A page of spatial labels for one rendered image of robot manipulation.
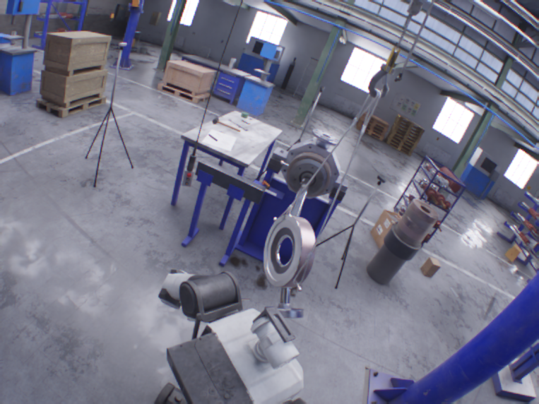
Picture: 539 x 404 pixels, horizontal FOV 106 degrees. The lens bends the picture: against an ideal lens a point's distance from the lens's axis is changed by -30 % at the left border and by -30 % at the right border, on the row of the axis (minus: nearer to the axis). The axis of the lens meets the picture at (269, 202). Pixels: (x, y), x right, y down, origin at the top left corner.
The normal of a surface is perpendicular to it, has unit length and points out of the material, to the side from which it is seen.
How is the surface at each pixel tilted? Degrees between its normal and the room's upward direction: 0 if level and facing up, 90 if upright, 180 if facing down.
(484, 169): 90
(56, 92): 90
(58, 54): 90
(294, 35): 90
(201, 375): 9
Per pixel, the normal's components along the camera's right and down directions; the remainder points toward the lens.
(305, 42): -0.28, 0.42
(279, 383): 0.29, -0.73
